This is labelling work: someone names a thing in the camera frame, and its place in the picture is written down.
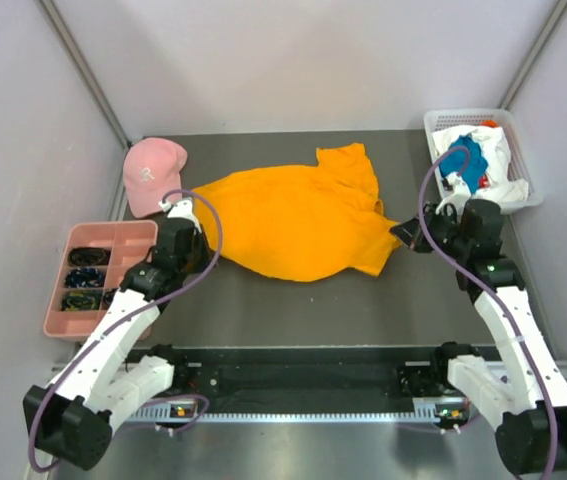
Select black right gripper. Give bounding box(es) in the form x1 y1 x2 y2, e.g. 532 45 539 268
390 202 471 261

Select orange t shirt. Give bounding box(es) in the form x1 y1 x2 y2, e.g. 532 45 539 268
194 143 400 282

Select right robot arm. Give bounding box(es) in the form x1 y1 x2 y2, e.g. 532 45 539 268
390 199 567 478

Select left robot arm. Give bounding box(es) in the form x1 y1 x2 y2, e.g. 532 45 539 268
22 214 216 473

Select blue t shirt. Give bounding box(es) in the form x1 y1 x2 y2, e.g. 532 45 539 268
439 135 488 194

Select pink baseball cap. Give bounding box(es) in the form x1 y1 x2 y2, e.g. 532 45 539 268
123 137 188 218

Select dark patterned socks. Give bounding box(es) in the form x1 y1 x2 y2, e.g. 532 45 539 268
101 288 117 310

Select pink divided organizer tray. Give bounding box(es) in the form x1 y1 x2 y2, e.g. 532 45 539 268
43 220 158 342

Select white t shirt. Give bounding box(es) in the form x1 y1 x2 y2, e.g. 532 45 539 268
432 125 529 204

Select black folded socks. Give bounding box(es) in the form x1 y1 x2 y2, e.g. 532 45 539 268
67 247 111 267

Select blue patterned socks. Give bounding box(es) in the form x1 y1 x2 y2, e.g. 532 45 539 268
64 267 105 289

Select white plastic laundry basket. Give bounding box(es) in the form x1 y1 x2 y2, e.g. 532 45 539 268
423 108 543 215

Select green patterned socks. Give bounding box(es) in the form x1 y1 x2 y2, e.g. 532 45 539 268
61 290 102 312

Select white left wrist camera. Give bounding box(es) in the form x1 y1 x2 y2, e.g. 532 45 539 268
159 198 199 225

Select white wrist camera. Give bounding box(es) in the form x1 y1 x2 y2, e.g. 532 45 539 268
436 195 468 217
159 198 199 225

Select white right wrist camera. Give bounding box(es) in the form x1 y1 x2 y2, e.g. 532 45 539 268
436 195 468 217

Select aluminium frame rail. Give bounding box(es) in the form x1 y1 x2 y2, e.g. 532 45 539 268
42 359 567 426

